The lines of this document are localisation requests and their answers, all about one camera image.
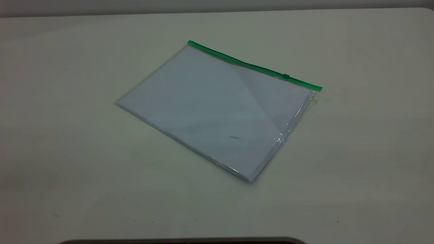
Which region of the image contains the white paper stack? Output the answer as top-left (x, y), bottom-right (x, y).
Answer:
top-left (119, 46), bottom-right (312, 182)

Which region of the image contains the clear plastic zipper bag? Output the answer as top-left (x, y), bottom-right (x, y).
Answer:
top-left (115, 40), bottom-right (323, 185)

